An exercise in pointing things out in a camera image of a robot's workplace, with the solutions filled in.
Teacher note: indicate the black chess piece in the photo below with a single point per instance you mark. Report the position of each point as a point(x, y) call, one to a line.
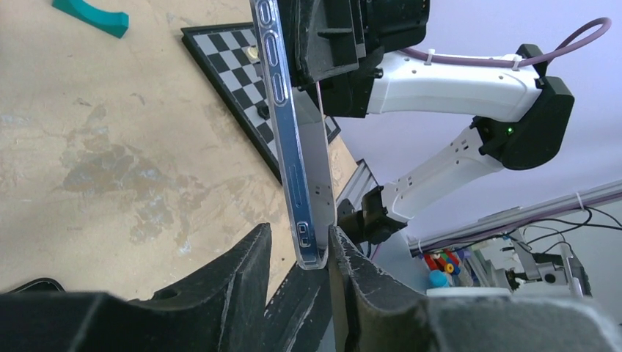
point(263, 111)

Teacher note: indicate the black white chessboard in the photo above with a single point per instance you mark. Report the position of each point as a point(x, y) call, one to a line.
point(220, 52)

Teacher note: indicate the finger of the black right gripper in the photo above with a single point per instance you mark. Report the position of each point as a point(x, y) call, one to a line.
point(319, 39)

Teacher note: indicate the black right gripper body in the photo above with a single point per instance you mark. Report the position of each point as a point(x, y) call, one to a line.
point(381, 27)

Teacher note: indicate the black phone on table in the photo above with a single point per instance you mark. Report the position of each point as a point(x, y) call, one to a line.
point(44, 284)

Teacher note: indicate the white chess piece short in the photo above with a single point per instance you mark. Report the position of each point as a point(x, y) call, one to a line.
point(252, 53)

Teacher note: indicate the blue phone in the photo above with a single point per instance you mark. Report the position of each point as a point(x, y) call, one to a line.
point(301, 143)

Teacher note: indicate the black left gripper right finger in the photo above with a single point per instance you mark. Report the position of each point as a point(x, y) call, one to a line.
point(373, 311)

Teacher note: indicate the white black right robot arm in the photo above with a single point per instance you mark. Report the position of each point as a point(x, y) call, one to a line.
point(519, 119)

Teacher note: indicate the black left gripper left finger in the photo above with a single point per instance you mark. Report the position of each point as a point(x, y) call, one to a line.
point(219, 307)

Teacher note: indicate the teal curved toy block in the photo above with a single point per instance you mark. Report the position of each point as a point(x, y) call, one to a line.
point(114, 23)

